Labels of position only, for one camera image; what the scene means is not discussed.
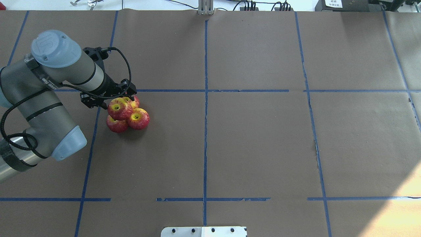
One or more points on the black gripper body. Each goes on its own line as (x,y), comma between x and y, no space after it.
(109,87)

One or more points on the red yellow apple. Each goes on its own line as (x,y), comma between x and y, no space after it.
(116,126)
(139,119)
(133,101)
(120,108)

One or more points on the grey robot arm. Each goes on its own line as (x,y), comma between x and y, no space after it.
(36,125)

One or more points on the brown paper table cover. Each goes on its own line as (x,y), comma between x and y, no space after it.
(292,124)

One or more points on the black computer box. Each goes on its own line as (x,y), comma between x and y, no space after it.
(342,6)

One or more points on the aluminium frame post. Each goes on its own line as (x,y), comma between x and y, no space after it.
(206,7)

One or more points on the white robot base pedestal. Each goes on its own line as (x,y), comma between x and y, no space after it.
(205,231)

